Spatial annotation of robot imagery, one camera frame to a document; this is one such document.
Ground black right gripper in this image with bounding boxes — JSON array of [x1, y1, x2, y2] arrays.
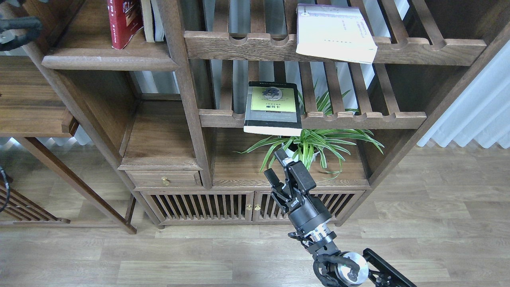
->
[[264, 148, 332, 244]]

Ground white cover book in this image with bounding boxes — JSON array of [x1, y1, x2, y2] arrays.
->
[[296, 4, 377, 64]]

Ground red cover book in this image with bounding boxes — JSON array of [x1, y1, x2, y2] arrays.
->
[[107, 0, 143, 50]]

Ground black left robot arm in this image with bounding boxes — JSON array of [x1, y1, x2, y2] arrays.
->
[[0, 16, 43, 51]]

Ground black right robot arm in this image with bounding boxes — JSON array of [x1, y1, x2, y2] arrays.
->
[[264, 149, 414, 287]]

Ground white plant pot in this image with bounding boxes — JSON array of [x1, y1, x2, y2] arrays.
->
[[282, 141, 320, 170]]

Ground green spider plant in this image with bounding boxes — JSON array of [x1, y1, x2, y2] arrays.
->
[[235, 80, 385, 216]]

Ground black and yellow book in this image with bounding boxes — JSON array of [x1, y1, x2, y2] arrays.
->
[[243, 81, 302, 136]]

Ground dark wooden bookshelf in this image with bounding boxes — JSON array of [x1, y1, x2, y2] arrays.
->
[[1, 0, 509, 226]]

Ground white upright book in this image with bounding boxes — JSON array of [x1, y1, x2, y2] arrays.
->
[[151, 0, 165, 42]]

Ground white window curtain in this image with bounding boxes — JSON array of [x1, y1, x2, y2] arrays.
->
[[417, 43, 510, 149]]

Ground beige upright book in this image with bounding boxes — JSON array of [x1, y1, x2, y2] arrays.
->
[[140, 0, 155, 43]]

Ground slatted wooden bench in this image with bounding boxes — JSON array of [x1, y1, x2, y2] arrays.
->
[[0, 167, 71, 225]]

